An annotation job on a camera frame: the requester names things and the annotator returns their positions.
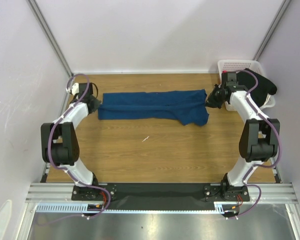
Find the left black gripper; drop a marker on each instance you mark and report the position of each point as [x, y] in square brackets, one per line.
[97, 104]

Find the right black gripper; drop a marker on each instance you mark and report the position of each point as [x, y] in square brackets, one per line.
[215, 97]

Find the blue printed t shirt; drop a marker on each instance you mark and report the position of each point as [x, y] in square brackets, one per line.
[187, 107]

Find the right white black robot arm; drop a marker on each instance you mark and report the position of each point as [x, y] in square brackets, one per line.
[258, 143]

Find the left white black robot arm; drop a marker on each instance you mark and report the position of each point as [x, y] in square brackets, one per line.
[59, 142]

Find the white plastic laundry basket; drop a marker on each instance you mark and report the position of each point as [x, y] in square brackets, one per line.
[230, 65]

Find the black t shirt in basket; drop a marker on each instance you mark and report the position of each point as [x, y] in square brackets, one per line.
[264, 87]

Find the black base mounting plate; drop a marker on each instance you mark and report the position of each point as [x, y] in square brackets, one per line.
[172, 196]

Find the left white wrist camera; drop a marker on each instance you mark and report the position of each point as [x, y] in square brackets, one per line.
[73, 90]

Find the grey slotted cable duct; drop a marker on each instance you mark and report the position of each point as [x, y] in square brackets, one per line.
[93, 209]

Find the right aluminium frame post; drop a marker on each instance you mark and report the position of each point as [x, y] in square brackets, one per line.
[272, 28]

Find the aluminium frame post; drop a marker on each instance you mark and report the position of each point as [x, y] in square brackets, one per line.
[35, 8]
[272, 28]

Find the left aluminium frame post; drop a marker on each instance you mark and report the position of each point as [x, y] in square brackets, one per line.
[35, 8]

